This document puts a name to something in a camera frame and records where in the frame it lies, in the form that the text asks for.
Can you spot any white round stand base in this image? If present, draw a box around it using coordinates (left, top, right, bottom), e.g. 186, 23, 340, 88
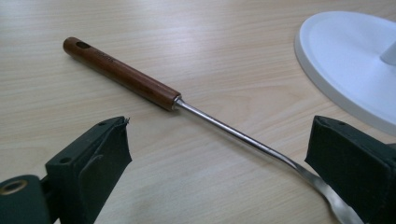
293, 11, 396, 136

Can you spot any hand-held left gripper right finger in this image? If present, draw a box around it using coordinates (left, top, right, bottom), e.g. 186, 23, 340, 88
304, 115, 396, 224

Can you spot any wooden-handled metal spatula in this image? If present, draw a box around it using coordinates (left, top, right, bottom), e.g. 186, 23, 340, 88
63, 36, 364, 224

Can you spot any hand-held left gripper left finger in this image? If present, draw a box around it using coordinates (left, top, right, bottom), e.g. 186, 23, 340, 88
45, 116, 133, 224

